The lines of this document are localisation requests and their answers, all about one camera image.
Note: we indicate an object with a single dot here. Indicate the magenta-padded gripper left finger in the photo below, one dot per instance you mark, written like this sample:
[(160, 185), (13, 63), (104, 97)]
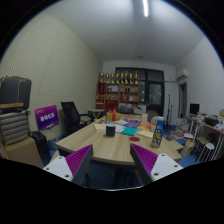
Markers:
[(78, 160)]

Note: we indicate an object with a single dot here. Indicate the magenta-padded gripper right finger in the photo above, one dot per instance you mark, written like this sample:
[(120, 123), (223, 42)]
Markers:
[(146, 160)]

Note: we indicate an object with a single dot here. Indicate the blue white-capped drink bottle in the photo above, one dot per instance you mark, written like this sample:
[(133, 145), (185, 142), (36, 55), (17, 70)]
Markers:
[(157, 133)]

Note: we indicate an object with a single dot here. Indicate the flat round red coaster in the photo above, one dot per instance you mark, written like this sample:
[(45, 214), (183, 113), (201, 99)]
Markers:
[(134, 138)]

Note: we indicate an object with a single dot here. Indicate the beige kraft notebook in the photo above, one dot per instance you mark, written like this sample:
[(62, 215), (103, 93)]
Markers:
[(99, 126), (144, 133)]

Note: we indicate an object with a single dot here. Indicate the teal book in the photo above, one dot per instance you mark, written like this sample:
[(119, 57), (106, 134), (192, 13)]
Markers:
[(129, 131)]

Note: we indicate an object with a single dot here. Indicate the black luggage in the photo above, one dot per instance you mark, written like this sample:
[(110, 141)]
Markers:
[(41, 146)]

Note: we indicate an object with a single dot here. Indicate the standing orange card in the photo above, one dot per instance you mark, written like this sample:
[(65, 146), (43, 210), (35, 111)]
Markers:
[(144, 119)]

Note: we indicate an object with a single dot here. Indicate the black mug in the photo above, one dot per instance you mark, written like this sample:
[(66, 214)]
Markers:
[(110, 130)]

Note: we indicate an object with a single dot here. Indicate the black office chair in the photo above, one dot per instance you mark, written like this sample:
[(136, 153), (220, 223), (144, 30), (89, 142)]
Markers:
[(70, 115)]

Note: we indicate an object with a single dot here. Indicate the purple sign board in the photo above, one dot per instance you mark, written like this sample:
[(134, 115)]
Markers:
[(46, 117)]

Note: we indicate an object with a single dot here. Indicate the yellow gift box red ribbon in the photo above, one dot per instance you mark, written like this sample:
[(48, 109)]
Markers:
[(111, 116)]

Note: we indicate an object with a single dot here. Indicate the cardboard box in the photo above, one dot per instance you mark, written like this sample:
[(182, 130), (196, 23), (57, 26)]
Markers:
[(23, 151)]

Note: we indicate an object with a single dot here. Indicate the white round stool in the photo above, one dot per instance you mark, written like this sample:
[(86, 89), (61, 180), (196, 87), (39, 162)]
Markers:
[(209, 146)]

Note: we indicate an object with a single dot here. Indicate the dark glass door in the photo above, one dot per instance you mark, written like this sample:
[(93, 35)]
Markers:
[(155, 93)]

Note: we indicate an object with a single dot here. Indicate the black computer monitor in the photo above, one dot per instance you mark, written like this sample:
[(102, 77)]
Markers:
[(194, 108)]

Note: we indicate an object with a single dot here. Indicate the wooden shelf unit with trophies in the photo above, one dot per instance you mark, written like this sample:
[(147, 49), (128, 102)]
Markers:
[(116, 95)]

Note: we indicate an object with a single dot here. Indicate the grey striped case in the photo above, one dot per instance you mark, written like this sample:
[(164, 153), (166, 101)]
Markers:
[(13, 128)]

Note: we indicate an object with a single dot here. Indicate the cluttered side desk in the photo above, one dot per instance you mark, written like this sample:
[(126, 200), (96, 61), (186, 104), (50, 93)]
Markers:
[(210, 125)]

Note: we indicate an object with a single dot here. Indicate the brown suitcase bag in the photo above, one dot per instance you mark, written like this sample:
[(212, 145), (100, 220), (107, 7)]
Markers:
[(15, 93)]

